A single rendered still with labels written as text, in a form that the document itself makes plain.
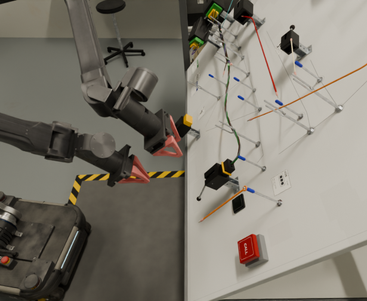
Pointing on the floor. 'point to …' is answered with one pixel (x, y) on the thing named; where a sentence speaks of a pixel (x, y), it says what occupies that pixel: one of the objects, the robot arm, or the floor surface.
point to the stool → (107, 6)
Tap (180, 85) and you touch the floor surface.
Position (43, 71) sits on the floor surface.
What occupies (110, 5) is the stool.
